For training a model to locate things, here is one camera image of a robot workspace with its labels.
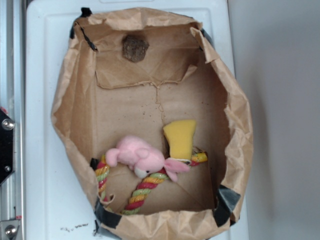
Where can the brown rough rock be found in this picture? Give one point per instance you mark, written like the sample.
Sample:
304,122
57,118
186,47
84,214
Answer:
134,49

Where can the yellow sponge piece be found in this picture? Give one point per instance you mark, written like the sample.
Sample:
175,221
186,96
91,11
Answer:
179,135

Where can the pink plush bunny toy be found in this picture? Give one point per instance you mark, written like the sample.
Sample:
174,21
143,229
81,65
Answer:
143,159

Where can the brown paper bag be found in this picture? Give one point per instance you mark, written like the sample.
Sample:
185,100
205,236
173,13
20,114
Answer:
102,97

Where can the multicolour twisted rope toy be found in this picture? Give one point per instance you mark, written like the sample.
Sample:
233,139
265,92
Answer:
143,189

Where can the black metal bracket with bolts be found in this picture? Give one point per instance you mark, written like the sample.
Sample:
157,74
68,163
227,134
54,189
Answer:
7,130

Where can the aluminium frame rail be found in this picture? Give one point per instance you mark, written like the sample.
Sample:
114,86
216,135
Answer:
12,99

